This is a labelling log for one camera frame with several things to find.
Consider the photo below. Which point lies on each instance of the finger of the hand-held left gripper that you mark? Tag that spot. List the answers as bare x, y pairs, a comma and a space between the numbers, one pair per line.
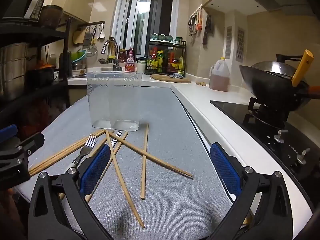
7, 131
32, 142

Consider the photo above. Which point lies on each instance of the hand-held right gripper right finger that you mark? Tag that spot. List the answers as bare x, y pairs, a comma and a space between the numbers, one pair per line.
225, 170

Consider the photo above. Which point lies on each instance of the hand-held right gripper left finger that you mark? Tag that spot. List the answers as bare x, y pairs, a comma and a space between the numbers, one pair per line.
96, 170

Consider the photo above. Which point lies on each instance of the clear plastic container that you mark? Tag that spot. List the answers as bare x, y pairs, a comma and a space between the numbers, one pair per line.
112, 100

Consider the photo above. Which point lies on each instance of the grey woven mat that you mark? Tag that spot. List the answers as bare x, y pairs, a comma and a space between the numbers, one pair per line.
175, 192

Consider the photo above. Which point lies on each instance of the black glass gas stove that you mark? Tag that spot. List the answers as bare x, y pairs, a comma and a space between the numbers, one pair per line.
237, 112

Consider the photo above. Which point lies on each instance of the steel stock pot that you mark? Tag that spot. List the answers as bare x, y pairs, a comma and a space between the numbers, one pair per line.
12, 72

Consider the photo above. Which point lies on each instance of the steel stove knob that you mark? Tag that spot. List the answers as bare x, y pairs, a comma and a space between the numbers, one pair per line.
281, 135
302, 155

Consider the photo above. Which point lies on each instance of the black burner grate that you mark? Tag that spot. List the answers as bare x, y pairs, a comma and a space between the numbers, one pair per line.
260, 112

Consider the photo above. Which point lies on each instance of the black cooking pot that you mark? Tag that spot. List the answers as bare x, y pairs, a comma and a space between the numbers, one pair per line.
43, 73

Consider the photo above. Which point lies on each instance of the cooking oil jug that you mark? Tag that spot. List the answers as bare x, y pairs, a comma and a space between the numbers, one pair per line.
220, 80

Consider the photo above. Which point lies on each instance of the ginger root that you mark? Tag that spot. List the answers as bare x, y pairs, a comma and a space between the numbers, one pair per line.
201, 83

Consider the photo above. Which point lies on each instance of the black wok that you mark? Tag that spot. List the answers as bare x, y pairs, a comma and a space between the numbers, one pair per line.
270, 90

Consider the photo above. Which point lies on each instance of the green plastic basin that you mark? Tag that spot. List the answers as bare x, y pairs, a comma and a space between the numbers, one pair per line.
78, 56

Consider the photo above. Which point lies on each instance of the black metal shelf rack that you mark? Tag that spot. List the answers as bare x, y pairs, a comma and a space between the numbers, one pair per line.
32, 33

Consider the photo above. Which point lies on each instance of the blue dish cloth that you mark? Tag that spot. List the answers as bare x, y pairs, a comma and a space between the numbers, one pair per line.
176, 76

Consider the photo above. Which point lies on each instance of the round wooden cutting board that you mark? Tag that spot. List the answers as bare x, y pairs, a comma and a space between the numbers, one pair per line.
162, 78

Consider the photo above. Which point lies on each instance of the clear glass jar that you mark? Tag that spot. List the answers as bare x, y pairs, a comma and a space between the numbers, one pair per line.
141, 67

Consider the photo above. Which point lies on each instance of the yellow squeeze bottle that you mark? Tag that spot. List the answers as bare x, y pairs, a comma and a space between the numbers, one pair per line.
181, 65

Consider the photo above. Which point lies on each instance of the steel wok lid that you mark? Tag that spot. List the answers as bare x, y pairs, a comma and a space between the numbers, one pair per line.
275, 67

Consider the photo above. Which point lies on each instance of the hanging wooden board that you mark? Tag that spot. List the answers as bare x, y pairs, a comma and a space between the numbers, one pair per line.
78, 37

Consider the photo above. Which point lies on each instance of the jar with red contents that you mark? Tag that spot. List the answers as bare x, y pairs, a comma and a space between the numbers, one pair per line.
122, 55

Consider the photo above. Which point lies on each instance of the steel box grater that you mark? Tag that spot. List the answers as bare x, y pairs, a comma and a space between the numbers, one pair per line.
87, 38

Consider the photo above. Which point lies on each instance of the red label sauce bottle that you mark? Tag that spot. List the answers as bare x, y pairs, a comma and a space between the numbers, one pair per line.
172, 61

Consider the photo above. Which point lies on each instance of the chrome kitchen faucet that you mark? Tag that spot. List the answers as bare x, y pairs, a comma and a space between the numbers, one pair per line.
106, 45

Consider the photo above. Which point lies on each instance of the brown ceramic bowl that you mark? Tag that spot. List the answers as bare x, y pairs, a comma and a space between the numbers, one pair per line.
51, 17

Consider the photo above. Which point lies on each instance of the dark sauce bottle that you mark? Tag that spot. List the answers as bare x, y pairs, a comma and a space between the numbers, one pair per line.
165, 61

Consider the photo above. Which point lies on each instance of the yellow label sauce bottle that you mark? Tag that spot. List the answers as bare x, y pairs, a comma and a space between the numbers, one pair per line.
160, 61

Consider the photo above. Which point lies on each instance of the white hanging ladle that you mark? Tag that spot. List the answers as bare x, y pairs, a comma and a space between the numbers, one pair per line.
101, 32

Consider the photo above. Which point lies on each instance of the green lid spice jar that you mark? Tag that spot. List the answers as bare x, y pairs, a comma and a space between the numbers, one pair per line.
178, 40

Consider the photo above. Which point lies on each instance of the hanging cleaver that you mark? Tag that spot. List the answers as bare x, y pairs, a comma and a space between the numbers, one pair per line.
207, 28

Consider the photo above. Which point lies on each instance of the teal lid spice jar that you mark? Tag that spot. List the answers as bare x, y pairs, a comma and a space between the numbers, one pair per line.
162, 37
154, 36
169, 38

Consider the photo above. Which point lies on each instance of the orange hanging utensil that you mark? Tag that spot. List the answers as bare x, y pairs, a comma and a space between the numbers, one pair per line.
199, 23

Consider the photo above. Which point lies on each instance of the white wall socket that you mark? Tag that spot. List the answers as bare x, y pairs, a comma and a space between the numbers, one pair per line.
52, 58

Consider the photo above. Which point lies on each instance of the white wall vent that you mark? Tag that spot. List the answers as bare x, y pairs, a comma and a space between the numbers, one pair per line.
228, 41
240, 43

